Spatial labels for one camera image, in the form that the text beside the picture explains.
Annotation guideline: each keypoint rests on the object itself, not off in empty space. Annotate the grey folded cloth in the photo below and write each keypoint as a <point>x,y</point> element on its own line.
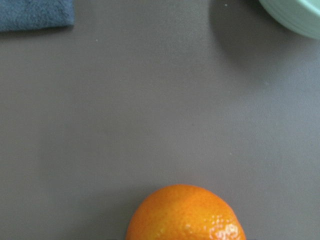
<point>25,15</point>

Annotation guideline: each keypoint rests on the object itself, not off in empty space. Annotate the green bowl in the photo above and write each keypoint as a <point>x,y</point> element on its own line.
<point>299,16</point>

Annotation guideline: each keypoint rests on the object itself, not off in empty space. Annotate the orange fruit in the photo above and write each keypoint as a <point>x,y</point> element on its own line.
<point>184,212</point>

